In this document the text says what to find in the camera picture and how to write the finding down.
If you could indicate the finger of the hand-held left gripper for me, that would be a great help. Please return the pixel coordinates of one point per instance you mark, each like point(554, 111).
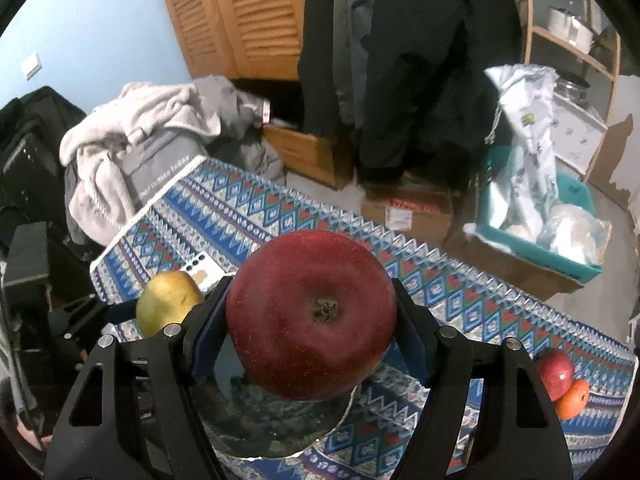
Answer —
point(120, 312)

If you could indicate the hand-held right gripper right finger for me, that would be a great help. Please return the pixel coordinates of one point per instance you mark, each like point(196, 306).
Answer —
point(415, 352)

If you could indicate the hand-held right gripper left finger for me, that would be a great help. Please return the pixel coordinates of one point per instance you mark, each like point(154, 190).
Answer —
point(205, 337)

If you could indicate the yellow-green pear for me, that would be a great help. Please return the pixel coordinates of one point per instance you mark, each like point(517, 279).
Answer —
point(165, 300)

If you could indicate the large dark red apple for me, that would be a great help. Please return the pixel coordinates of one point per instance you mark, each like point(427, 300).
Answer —
point(310, 310)

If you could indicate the dark reflective plate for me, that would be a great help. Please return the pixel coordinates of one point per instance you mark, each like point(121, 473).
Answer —
point(270, 425)

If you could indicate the white smartphone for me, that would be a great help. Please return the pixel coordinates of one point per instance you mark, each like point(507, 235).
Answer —
point(200, 267)

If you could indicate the black bag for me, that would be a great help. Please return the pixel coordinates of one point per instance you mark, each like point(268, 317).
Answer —
point(35, 135)

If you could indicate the plain cardboard box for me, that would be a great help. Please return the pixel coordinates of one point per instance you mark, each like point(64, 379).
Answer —
point(505, 265)

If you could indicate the white fleece robe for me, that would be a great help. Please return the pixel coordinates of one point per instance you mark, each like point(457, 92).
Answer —
point(100, 135)

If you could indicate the small red apple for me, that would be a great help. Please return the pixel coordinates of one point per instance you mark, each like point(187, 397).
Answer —
point(555, 370)

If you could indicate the cardboard box with red label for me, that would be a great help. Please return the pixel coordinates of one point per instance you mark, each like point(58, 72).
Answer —
point(405, 210)

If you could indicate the blue patterned tablecloth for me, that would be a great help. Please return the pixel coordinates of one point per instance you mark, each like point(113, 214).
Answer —
point(280, 215)

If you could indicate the grey printed sweatshirt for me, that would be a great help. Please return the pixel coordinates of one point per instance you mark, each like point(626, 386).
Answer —
point(160, 165)

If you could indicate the small orange tangerine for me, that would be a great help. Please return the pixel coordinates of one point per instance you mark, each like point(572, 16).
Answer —
point(574, 401)

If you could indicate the white plastic bag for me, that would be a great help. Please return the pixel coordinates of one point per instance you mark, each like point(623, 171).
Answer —
point(575, 232)

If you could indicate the wooden drawer box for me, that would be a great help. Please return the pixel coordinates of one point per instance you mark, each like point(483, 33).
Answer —
point(305, 150)

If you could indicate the teal plastic bin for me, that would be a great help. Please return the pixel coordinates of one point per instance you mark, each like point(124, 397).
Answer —
point(575, 190)

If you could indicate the grey garment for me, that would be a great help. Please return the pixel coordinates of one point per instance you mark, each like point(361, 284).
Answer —
point(235, 110)

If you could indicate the printed plastic bag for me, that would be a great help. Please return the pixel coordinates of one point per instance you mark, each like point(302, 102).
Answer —
point(530, 150)

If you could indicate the black long coat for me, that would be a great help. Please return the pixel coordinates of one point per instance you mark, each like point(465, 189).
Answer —
point(430, 60)

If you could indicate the black jacket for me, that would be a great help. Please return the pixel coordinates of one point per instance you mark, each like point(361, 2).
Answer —
point(320, 60)

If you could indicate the small metal pot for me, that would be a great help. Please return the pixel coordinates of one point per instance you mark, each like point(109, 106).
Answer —
point(574, 89)

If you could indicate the wooden louvered wardrobe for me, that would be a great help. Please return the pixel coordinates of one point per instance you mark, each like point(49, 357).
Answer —
point(235, 15)

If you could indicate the grey jacket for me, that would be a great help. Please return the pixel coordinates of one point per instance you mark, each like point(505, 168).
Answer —
point(352, 35)

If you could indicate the wooden shelf rack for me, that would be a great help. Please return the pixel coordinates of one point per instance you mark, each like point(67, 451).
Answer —
point(526, 10)

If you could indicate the white cooking pot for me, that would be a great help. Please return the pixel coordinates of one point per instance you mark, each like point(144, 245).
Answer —
point(570, 27)

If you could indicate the white light switch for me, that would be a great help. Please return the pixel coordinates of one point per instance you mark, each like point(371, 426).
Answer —
point(31, 66)

